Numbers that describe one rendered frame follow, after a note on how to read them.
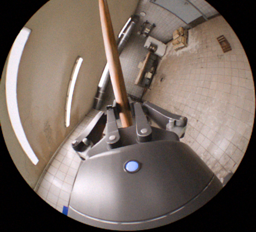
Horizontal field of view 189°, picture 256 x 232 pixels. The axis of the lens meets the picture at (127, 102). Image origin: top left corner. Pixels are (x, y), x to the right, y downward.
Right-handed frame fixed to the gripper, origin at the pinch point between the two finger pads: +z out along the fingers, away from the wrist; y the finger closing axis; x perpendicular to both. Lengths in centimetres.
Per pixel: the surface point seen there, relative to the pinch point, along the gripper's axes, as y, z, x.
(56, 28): -45, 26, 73
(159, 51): 269, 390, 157
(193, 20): 335, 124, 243
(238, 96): 197, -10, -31
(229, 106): 184, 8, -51
